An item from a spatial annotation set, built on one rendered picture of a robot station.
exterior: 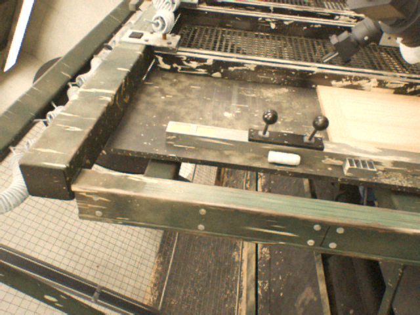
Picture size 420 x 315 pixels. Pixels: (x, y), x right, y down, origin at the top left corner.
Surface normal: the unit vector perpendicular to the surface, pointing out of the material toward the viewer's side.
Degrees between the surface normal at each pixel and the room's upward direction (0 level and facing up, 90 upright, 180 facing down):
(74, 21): 90
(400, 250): 90
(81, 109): 60
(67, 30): 90
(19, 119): 90
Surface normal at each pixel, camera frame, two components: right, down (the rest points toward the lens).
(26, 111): 0.57, -0.59
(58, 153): 0.08, -0.76
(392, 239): -0.11, 0.63
